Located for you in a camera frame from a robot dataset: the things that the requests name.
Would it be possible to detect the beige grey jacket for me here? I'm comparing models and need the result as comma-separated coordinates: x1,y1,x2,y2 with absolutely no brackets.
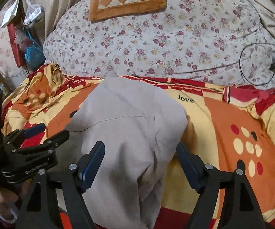
54,71,188,228

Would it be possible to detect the person's left hand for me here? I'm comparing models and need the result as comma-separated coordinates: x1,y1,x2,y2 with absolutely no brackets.
0,180,31,227

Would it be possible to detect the blue plastic bag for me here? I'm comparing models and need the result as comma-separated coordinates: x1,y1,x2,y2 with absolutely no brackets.
25,31,45,70

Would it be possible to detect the red hanging bag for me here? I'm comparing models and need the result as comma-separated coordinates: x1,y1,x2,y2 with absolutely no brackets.
7,18,26,68

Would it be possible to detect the clear plastic bag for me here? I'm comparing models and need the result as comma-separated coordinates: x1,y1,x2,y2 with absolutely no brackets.
23,0,45,28

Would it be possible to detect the floral white quilt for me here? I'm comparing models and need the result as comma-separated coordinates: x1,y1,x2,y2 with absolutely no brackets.
43,0,275,89

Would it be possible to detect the black cable loop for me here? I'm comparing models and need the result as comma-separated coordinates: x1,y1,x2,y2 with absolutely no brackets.
171,42,275,86

